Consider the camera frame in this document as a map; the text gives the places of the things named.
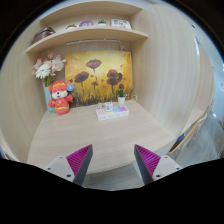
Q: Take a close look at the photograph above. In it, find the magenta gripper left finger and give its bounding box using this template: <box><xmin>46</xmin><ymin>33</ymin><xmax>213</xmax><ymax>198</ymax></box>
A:
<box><xmin>45</xmin><ymin>145</ymin><xmax>93</xmax><ymax>186</ymax></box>

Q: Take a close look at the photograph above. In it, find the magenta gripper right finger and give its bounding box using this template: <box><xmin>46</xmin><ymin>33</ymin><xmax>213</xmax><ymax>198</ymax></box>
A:
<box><xmin>134</xmin><ymin>145</ymin><xmax>181</xmax><ymax>185</ymax></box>

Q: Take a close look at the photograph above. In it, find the light blue vase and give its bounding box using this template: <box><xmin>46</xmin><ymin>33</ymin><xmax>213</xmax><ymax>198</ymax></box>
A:
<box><xmin>44</xmin><ymin>87</ymin><xmax>55</xmax><ymax>114</ymax></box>

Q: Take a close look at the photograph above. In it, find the red plush bear toy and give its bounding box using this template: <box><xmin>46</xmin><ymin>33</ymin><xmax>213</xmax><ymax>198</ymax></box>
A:
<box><xmin>48</xmin><ymin>80</ymin><xmax>73</xmax><ymax>115</ymax></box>

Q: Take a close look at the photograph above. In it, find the small potted red plant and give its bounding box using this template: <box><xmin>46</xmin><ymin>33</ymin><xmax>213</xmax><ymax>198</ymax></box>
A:
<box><xmin>116</xmin><ymin>84</ymin><xmax>126</xmax><ymax>105</ymax></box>

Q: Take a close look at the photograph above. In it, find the poppy flower painting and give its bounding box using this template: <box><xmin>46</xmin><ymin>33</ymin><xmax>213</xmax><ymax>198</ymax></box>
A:
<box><xmin>65</xmin><ymin>50</ymin><xmax>133</xmax><ymax>107</ymax></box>

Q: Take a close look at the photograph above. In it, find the pink white flower bouquet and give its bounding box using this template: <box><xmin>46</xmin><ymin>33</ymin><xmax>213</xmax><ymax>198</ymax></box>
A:
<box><xmin>33</xmin><ymin>52</ymin><xmax>66</xmax><ymax>87</ymax></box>

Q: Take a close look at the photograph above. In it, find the brown wooden box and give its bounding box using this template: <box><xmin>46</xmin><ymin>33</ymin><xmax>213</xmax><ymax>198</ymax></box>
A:
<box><xmin>32</xmin><ymin>27</ymin><xmax>55</xmax><ymax>43</ymax></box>

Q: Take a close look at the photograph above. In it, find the small green plant left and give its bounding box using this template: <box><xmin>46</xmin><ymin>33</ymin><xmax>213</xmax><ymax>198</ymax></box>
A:
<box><xmin>66</xmin><ymin>24</ymin><xmax>76</xmax><ymax>29</ymax></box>

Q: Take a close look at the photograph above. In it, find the small green plant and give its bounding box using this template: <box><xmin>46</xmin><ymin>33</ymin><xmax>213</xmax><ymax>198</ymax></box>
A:
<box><xmin>98</xmin><ymin>20</ymin><xmax>107</xmax><ymax>26</ymax></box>
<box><xmin>66</xmin><ymin>24</ymin><xmax>76</xmax><ymax>29</ymax></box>

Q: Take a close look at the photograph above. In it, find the purple round plate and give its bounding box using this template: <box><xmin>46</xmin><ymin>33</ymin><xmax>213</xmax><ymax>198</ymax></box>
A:
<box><xmin>79</xmin><ymin>20</ymin><xmax>94</xmax><ymax>27</ymax></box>

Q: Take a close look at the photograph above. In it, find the white framed sign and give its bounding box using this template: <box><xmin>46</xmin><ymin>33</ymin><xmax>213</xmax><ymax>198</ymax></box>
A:
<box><xmin>111</xmin><ymin>19</ymin><xmax>132</xmax><ymax>29</ymax></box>

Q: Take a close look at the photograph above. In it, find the small green plant right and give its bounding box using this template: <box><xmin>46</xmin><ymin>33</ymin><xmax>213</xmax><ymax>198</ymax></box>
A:
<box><xmin>98</xmin><ymin>20</ymin><xmax>107</xmax><ymax>26</ymax></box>

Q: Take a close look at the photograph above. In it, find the wooden wall shelf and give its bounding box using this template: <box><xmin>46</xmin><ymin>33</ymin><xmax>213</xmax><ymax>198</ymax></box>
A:
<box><xmin>26</xmin><ymin>26</ymin><xmax>148</xmax><ymax>53</ymax></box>

